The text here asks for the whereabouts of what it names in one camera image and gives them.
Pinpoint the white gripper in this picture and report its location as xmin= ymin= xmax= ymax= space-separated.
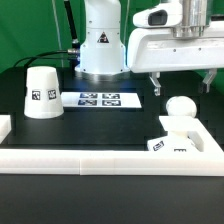
xmin=127 ymin=3 xmax=224 ymax=96

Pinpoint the white lamp bulb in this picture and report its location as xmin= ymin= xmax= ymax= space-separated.
xmin=166 ymin=96 xmax=197 ymax=117

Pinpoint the white lamp base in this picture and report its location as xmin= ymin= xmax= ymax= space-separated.
xmin=147 ymin=116 xmax=198 ymax=152

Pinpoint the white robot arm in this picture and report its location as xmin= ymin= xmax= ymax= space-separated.
xmin=76 ymin=0 xmax=224 ymax=95

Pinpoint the white lamp shade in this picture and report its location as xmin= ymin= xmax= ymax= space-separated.
xmin=24 ymin=66 xmax=64 ymax=119

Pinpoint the white marker sheet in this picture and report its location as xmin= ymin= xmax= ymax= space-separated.
xmin=61 ymin=92 xmax=141 ymax=108

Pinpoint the black cable with connector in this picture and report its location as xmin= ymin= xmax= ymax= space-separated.
xmin=13 ymin=48 xmax=80 ymax=68

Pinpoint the grey thin cable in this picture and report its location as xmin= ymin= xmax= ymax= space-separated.
xmin=51 ymin=0 xmax=65 ymax=68

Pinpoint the white fence wall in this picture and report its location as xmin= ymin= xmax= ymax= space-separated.
xmin=0 ymin=118 xmax=224 ymax=176

